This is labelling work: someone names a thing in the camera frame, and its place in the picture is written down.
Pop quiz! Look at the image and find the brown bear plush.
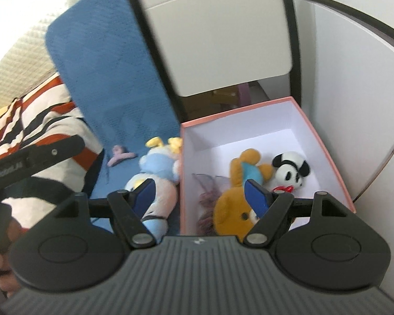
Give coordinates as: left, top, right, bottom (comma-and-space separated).
213, 149, 274, 235

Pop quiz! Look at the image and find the white duck plush blue hat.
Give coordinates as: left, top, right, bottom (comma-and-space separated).
123, 136, 184, 237

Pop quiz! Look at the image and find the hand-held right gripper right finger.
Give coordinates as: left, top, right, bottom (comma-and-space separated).
243, 180, 353, 246

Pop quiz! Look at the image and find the striped pillow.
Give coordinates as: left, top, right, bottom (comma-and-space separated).
0, 98, 24, 163

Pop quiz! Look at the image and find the purple fairy doll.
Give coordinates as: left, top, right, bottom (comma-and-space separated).
192, 172, 232, 233

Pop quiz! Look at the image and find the striped fleece blanket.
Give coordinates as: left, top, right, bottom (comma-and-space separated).
0, 72, 106, 230

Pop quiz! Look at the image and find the beige black chair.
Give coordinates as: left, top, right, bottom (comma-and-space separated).
126, 0, 303, 123

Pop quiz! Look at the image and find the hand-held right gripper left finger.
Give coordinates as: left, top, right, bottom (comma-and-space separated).
53, 178, 156, 249

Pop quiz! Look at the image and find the pink cardboard box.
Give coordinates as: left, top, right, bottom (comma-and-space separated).
179, 97, 357, 237

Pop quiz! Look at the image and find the small pink doll figure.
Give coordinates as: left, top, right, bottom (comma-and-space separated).
107, 144, 138, 167

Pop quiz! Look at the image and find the person's left hand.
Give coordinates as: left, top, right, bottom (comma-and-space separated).
0, 251, 20, 291

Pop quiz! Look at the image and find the cream quilted headboard cover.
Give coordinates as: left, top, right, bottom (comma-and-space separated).
0, 0, 86, 119

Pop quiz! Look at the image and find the small panda plush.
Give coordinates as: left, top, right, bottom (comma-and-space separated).
271, 151, 311, 191

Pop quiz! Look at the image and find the blue textured chair cushion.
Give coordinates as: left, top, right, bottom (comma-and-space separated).
44, 0, 184, 237

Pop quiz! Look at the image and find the white black-edged panel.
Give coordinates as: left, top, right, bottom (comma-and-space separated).
291, 0, 394, 204

